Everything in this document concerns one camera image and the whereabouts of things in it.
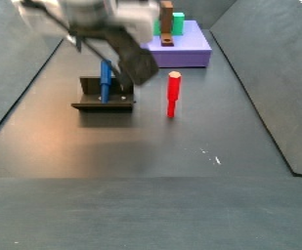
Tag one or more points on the left green block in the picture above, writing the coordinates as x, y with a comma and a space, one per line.
178, 21

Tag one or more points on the blue hexagonal peg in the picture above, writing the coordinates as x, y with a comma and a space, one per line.
105, 81

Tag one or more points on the black angle fixture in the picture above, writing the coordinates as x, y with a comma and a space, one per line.
121, 96

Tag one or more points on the red hexagonal peg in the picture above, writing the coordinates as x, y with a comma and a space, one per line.
173, 91

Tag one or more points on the brown L-shaped holder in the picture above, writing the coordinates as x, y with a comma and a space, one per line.
165, 23

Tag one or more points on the purple base block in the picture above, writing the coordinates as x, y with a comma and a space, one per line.
190, 52

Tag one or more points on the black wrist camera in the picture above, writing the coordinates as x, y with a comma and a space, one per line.
137, 66

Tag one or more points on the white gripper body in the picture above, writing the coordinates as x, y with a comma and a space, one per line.
92, 14

